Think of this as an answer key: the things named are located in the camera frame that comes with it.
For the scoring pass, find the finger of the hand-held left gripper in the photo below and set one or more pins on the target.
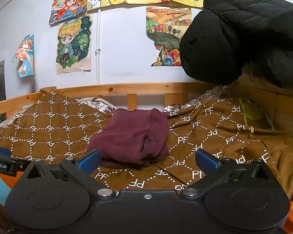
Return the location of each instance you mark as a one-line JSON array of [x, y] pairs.
[[20, 166], [0, 150]]

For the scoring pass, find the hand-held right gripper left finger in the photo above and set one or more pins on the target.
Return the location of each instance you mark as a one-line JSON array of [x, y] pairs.
[[89, 161]]

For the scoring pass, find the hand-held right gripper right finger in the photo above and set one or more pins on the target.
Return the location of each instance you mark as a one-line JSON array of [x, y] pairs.
[[206, 161]]

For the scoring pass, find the maroon long-sleeve sweater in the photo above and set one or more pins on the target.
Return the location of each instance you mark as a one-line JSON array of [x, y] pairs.
[[131, 136]]

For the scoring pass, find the brown printed blanket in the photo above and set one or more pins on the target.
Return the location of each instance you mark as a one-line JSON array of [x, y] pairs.
[[51, 131]]

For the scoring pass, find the white floral bedsheet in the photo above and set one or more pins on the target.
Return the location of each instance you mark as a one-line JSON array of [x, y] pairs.
[[97, 103]]

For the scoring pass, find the yellow-green cloth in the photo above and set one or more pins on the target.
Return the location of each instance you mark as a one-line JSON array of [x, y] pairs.
[[251, 111]]

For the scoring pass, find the black puffer jacket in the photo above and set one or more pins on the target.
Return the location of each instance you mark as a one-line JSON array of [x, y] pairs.
[[222, 41]]

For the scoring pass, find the wooden bed frame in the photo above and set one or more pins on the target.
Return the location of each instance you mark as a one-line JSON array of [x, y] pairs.
[[136, 89]]

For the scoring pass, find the white wall pipe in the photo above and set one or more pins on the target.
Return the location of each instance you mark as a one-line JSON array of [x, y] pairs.
[[98, 65]]

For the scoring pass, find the peeling orange figure wall poster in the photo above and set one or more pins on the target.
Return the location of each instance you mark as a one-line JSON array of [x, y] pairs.
[[25, 53]]

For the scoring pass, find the blond figure wall poster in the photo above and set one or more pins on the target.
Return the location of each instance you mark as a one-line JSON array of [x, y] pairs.
[[73, 46]]

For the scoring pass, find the landscape wall poster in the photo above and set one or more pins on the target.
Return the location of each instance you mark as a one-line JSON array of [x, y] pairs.
[[168, 29]]

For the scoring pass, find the red-haired figure wall poster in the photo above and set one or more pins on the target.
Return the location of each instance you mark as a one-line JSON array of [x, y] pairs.
[[68, 6]]

